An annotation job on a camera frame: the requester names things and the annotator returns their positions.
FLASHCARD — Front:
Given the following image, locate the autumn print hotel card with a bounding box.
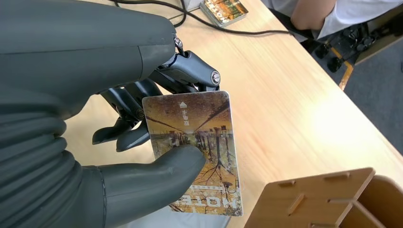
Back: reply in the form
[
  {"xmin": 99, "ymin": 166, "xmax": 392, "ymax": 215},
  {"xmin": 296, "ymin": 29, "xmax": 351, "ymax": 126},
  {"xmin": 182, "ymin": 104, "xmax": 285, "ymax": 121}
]
[{"xmin": 142, "ymin": 91, "xmax": 244, "ymax": 217}]

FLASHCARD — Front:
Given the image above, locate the wooden card organizer box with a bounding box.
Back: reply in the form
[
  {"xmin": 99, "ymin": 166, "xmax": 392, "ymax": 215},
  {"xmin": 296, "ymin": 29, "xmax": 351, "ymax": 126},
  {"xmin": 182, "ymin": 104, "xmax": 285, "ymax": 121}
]
[{"xmin": 244, "ymin": 167, "xmax": 403, "ymax": 228}]

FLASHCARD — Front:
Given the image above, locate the person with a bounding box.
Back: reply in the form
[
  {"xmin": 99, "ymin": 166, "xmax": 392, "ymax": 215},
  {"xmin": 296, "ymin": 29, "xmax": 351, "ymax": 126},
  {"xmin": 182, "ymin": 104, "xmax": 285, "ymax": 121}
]
[{"xmin": 260, "ymin": 0, "xmax": 403, "ymax": 43}]

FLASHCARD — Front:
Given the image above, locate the white box stand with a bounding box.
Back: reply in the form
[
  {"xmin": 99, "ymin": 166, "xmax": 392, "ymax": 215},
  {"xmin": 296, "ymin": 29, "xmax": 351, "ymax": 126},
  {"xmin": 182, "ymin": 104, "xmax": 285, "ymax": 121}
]
[{"xmin": 184, "ymin": 0, "xmax": 207, "ymax": 10}]

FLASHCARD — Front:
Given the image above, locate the stack of hotel cards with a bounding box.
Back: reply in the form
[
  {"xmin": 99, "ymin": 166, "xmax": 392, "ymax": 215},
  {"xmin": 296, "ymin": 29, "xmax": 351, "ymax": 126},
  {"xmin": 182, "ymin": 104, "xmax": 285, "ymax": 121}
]
[{"xmin": 200, "ymin": 0, "xmax": 249, "ymax": 28}]

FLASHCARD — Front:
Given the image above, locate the black office chair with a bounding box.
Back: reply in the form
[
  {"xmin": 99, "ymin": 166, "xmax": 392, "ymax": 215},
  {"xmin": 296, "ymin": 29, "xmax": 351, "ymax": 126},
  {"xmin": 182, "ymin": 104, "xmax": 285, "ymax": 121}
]
[{"xmin": 314, "ymin": 22, "xmax": 378, "ymax": 74}]

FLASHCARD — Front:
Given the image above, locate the yellow floor tape strip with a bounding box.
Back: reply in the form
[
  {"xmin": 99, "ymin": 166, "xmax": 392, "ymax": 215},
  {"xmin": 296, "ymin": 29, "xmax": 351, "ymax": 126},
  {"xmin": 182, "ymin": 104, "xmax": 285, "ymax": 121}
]
[{"xmin": 327, "ymin": 46, "xmax": 355, "ymax": 92}]

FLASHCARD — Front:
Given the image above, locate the black cable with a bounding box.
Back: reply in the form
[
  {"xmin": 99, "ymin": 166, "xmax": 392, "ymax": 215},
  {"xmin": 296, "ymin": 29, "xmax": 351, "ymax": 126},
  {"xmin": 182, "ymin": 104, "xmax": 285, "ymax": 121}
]
[
  {"xmin": 108, "ymin": 0, "xmax": 295, "ymax": 37},
  {"xmin": 170, "ymin": 0, "xmax": 189, "ymax": 29}
]

